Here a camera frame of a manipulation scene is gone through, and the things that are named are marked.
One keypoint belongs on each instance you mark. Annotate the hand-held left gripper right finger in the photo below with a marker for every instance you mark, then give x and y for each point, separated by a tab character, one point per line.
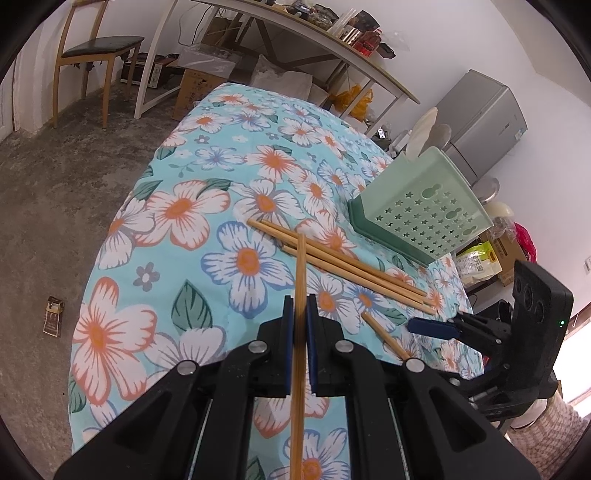
312	341

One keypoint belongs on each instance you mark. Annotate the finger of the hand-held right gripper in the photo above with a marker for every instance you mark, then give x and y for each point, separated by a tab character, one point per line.
429	326
473	381

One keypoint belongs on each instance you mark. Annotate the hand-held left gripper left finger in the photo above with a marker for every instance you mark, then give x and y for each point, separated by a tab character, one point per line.
288	341

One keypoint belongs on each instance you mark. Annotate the green perforated utensil holder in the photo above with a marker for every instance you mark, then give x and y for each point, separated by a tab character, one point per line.
406	175

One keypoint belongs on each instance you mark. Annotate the small white plastic spoon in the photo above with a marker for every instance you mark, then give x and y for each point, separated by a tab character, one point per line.
442	134

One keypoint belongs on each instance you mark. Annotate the large white plastic spoon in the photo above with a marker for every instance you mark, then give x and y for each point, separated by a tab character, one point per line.
425	127

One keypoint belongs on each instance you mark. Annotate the person's right forearm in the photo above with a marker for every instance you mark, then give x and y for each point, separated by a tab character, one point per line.
554	424

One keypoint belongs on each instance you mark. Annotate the brown cardboard box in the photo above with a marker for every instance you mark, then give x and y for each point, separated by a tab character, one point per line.
508	251

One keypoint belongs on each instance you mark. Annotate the yellow and white rice bag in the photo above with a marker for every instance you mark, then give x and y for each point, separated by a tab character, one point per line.
480	263

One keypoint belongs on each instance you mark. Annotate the red plastic bag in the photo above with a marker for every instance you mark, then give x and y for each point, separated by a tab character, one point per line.
524	240

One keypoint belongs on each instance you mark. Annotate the floral light blue blanket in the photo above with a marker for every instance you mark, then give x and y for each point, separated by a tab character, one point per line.
194	258

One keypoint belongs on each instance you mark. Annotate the silver refrigerator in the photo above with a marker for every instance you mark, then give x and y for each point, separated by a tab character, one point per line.
485	120

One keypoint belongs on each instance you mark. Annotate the cigarette pack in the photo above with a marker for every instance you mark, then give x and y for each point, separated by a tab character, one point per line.
53	318

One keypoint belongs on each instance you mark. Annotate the yellow plastic bag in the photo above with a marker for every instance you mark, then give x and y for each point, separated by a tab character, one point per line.
355	101

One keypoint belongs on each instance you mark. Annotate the long desk with white legs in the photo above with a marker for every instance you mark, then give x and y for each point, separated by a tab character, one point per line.
392	83

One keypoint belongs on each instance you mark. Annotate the white plastic sack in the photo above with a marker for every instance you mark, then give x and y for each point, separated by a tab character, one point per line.
281	78

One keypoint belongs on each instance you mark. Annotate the printed cardboard box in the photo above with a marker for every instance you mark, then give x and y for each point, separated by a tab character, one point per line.
196	92

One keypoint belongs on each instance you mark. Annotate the cooking oil bottle red label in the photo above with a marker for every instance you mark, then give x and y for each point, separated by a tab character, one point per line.
369	41

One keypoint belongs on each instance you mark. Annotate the glass jar dark contents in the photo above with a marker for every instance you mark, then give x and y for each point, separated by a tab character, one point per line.
321	17

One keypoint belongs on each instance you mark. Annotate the wooden chair dark seat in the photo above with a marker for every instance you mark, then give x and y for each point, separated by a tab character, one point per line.
101	46

